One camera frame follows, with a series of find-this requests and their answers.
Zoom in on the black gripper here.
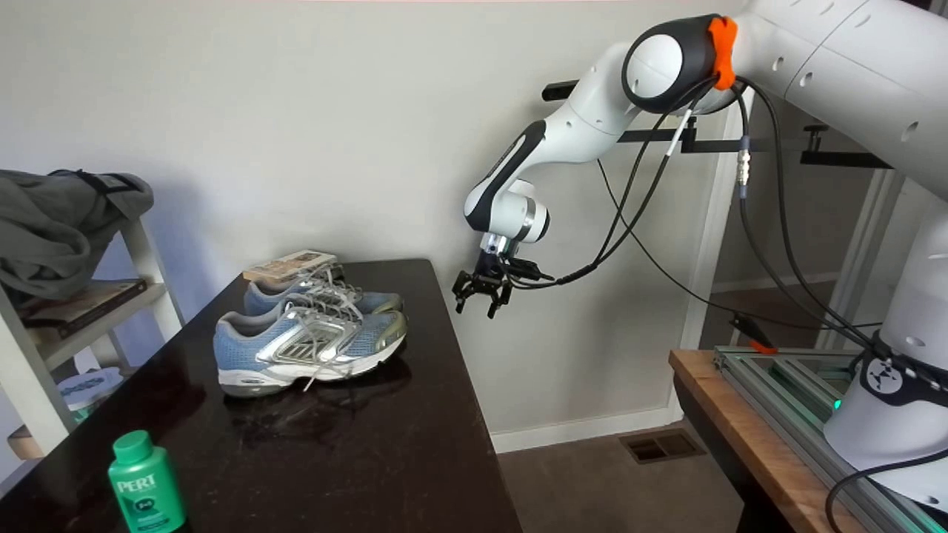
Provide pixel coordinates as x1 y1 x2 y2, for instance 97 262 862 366
454 234 543 321

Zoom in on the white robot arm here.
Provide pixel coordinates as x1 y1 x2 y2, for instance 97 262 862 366
454 0 948 514

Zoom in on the dark wooden dresser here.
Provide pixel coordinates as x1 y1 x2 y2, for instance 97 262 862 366
0 258 521 533

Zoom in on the blue grey rear sneaker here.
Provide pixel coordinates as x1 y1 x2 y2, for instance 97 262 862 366
244 268 400 317

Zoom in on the blue grey sneaker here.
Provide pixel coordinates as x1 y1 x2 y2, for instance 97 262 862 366
244 268 400 317
213 306 406 398

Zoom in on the blue grey front sneaker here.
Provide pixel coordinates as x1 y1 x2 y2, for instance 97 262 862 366
213 306 406 398

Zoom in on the floor air vent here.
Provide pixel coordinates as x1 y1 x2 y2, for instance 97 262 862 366
626 434 703 462

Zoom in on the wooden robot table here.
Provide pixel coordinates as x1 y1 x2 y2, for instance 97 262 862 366
669 349 862 533

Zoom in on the green plastic bottle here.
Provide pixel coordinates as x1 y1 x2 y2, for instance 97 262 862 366
108 429 188 533

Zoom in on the white wooden shelf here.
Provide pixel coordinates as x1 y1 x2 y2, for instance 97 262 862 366
0 222 182 459

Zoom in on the grey clothing pile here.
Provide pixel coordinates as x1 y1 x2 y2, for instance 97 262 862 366
0 170 155 299

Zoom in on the aluminium rail frame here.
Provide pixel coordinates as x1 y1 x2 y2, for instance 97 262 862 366
711 346 948 533

